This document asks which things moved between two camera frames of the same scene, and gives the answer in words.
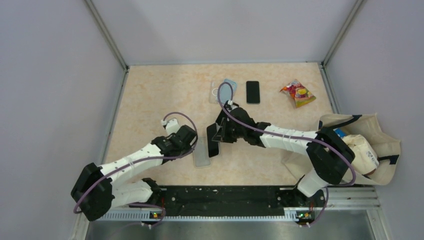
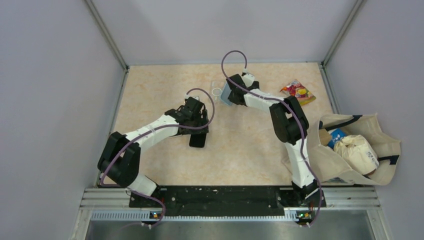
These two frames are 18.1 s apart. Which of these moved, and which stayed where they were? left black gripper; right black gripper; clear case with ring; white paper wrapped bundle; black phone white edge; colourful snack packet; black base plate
Moved: right black gripper; left black gripper; black phone white edge
Stayed: black base plate; white paper wrapped bundle; clear case with ring; colourful snack packet
